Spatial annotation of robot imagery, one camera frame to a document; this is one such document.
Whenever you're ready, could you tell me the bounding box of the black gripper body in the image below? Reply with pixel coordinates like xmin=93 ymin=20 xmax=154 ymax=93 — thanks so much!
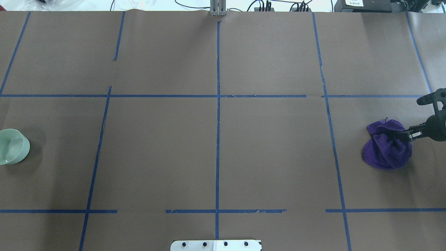
xmin=409 ymin=88 xmax=446 ymax=142

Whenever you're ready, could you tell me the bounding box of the purple cloth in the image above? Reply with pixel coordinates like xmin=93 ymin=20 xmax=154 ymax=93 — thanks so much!
xmin=361 ymin=119 xmax=413 ymax=170

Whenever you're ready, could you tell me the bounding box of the black computer box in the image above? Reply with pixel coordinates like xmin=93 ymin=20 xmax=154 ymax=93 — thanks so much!
xmin=333 ymin=0 xmax=392 ymax=13

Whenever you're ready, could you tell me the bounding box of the black power strip right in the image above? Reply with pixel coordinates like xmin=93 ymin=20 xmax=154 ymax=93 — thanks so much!
xmin=289 ymin=0 xmax=312 ymax=12

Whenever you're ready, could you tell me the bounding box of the black power strip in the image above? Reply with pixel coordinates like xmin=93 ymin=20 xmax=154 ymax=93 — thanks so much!
xmin=289 ymin=0 xmax=312 ymax=12
xmin=249 ymin=0 xmax=274 ymax=12

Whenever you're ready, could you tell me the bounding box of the black power strip left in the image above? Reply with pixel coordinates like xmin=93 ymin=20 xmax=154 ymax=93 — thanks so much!
xmin=249 ymin=0 xmax=274 ymax=12

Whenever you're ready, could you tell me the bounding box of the pale green ceramic bowl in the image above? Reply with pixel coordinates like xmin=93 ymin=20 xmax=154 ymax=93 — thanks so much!
xmin=0 ymin=129 xmax=30 ymax=165

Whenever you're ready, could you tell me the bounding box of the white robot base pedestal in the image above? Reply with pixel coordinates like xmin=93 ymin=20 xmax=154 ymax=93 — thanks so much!
xmin=170 ymin=239 xmax=262 ymax=251

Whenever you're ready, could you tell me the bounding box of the aluminium frame post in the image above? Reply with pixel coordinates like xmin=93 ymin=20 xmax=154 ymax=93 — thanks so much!
xmin=209 ymin=0 xmax=227 ymax=16

